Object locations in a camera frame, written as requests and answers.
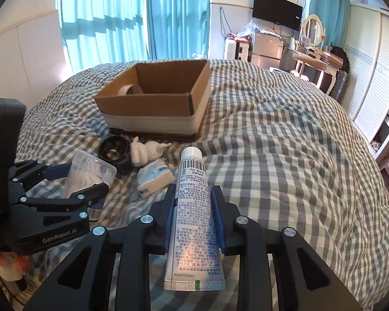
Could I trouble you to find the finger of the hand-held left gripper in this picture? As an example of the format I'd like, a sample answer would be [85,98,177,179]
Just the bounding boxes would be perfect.
[8,159,73,197]
[19,183,110,220]

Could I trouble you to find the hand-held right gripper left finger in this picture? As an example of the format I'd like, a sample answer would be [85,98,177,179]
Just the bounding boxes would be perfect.
[23,184,177,311]

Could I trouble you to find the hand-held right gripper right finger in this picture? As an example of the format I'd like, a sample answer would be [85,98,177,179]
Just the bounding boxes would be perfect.
[211,185,365,311]

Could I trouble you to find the white printed cream tube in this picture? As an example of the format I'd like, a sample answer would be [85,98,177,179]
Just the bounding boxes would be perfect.
[164,147,227,291]

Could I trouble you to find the clear plastic cotton swab container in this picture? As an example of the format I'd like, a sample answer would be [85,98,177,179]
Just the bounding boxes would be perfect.
[61,151,117,201]

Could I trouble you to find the small dark blue bottle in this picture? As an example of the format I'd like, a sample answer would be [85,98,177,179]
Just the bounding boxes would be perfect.
[87,198,104,222]

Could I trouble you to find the blue white tissue packet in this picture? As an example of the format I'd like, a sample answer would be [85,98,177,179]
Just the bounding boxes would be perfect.
[137,158,176,198]

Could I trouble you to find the white plush toy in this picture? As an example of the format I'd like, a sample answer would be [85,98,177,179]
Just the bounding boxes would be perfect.
[130,137,172,168]

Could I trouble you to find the grey checked blanket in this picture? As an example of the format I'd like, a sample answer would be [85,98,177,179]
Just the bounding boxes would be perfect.
[0,59,389,311]

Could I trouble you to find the open cardboard box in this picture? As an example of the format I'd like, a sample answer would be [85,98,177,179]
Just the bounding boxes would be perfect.
[94,59,211,142]

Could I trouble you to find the orange floral printed cloth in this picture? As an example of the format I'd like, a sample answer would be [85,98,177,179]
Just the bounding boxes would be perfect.
[0,251,30,283]

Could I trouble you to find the brown tape roll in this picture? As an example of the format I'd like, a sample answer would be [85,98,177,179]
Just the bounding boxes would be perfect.
[118,84,143,95]

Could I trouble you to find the light blue sheer curtain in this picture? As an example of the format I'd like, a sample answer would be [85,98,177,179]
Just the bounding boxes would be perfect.
[56,0,150,73]

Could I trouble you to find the white box appliance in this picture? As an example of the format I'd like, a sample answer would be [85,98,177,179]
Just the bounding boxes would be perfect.
[225,38,251,61]

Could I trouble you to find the silver small fridge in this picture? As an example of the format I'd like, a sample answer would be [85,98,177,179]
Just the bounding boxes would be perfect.
[249,31,284,69]

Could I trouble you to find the white dressing table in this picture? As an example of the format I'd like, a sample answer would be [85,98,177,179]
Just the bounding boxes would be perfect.
[288,46,340,94]

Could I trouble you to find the pile of plastic bags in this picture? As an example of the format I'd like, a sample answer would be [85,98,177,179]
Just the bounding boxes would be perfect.
[228,19,281,43]

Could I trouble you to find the teal curtain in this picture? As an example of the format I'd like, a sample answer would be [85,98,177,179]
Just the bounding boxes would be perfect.
[147,0,211,61]
[308,0,351,52]

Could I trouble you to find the black bag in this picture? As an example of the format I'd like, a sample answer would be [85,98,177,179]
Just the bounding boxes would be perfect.
[330,45,351,74]

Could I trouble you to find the white oval mirror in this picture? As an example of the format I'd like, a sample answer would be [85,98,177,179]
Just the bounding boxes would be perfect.
[302,14,325,47]

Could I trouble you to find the white sliding door wardrobe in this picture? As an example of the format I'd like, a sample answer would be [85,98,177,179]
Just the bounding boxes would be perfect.
[339,3,389,151]

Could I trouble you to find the black flat screen television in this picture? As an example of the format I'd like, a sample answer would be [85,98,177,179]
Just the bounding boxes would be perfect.
[252,0,303,32]

